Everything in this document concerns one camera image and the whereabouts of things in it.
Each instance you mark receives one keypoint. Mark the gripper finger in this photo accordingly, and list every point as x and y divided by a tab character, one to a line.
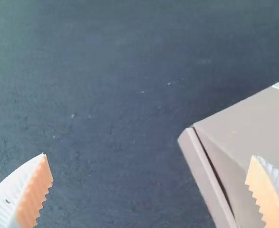
270	197
13	202

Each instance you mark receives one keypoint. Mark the cardboard box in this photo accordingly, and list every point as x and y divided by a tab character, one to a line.
248	123

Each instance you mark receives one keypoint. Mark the black mat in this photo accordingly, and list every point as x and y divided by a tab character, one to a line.
82	71

